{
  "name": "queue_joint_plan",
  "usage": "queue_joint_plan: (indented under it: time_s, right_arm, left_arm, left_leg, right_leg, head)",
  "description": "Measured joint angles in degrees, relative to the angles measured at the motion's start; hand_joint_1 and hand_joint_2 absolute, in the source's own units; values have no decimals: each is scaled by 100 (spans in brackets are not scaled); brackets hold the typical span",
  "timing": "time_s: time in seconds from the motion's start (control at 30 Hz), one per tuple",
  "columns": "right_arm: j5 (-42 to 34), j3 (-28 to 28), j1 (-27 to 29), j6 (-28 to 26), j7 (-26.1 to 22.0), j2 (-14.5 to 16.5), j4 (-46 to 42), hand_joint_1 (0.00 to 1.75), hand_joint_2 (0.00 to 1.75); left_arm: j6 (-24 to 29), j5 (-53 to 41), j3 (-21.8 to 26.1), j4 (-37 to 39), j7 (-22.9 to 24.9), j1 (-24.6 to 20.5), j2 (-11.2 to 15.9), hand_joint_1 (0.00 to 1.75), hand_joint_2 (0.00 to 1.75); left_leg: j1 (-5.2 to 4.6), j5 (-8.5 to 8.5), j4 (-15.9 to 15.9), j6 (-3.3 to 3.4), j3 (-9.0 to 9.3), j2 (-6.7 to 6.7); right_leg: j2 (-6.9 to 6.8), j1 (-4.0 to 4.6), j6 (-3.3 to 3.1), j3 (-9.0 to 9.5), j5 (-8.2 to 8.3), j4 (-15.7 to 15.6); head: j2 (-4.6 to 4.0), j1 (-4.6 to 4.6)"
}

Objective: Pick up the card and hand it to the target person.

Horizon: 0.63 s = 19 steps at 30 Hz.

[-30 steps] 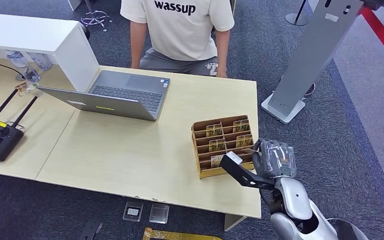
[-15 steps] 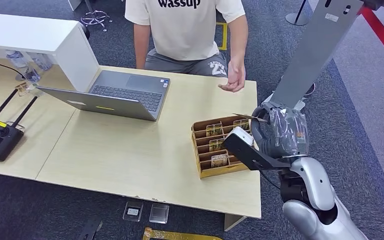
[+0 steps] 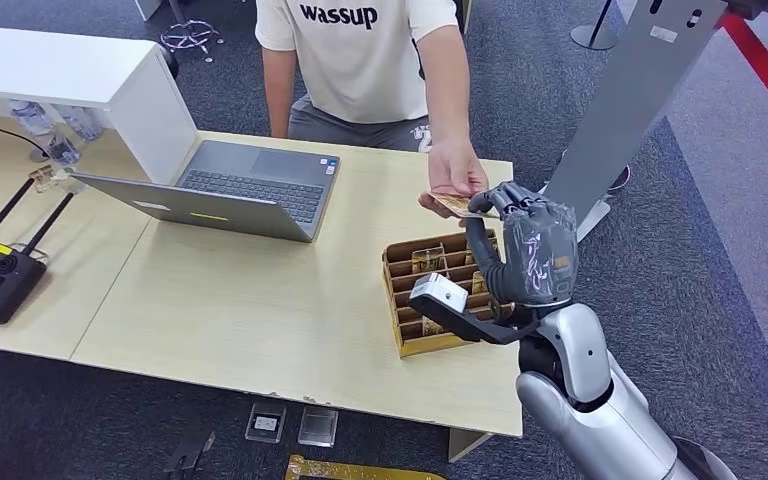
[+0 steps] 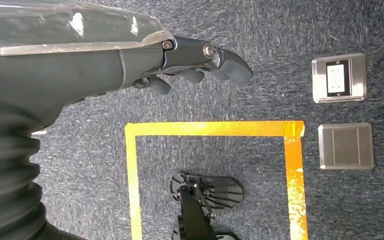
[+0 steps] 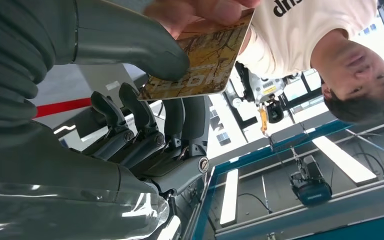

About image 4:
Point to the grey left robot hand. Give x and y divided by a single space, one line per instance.
62 69

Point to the yellow floor tape square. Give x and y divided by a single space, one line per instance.
212 128

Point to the black robot foot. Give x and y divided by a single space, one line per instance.
208 195

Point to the steel floor outlet with socket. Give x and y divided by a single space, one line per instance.
339 78

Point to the closed steel floor outlet cover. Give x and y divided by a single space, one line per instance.
345 146

